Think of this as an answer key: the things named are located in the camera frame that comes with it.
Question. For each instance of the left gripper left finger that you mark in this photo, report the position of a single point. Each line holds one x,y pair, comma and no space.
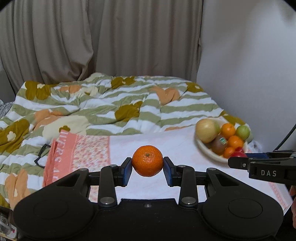
110,177

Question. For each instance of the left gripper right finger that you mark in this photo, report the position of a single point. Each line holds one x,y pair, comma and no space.
184,177

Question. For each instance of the red cherry tomato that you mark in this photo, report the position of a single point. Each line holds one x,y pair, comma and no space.
238,154
239,149

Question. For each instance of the small mandarin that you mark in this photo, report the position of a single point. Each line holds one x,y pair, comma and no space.
147,161
228,152

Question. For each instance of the brown kiwi with sticker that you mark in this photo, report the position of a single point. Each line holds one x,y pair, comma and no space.
219,145

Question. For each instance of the green apple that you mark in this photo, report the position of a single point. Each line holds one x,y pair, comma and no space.
243,132

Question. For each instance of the large orange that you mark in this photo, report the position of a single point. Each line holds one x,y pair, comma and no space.
235,142
227,130

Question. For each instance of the person's hand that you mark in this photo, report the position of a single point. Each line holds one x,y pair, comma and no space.
293,206

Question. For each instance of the cream plate with cartoon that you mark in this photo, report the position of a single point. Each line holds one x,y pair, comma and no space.
206,147

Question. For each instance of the pink floral tablecloth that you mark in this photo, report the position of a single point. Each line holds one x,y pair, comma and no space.
70,152

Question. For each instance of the black eyeglasses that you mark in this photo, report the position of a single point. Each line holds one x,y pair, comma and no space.
41,154

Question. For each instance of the green striped floral quilt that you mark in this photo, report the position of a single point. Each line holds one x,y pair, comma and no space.
100,105

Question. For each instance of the grey patterned pillow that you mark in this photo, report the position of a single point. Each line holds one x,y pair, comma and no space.
4,108

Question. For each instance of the beige curtain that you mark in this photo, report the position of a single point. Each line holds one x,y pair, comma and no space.
60,41

